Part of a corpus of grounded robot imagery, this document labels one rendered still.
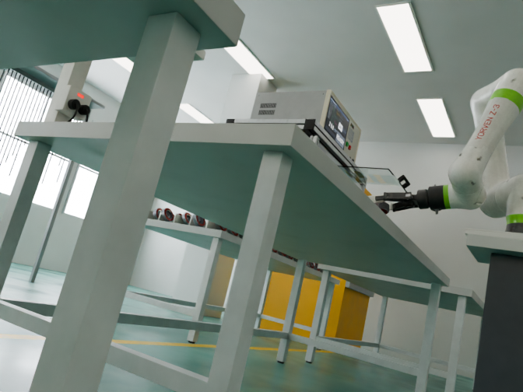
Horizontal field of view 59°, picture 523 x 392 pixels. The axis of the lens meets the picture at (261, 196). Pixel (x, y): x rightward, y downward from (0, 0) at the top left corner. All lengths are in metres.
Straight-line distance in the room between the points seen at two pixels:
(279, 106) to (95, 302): 1.74
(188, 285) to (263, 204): 5.09
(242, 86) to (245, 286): 5.75
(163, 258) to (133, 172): 9.03
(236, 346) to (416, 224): 6.59
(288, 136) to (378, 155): 7.01
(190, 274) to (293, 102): 4.19
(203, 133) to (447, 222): 6.46
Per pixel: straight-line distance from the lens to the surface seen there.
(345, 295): 5.64
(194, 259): 6.06
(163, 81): 0.59
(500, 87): 1.93
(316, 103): 2.10
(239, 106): 6.48
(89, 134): 1.39
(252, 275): 0.96
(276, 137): 0.99
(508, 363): 1.72
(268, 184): 1.00
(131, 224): 0.56
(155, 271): 9.64
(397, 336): 7.29
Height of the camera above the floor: 0.39
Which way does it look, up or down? 12 degrees up
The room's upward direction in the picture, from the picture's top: 14 degrees clockwise
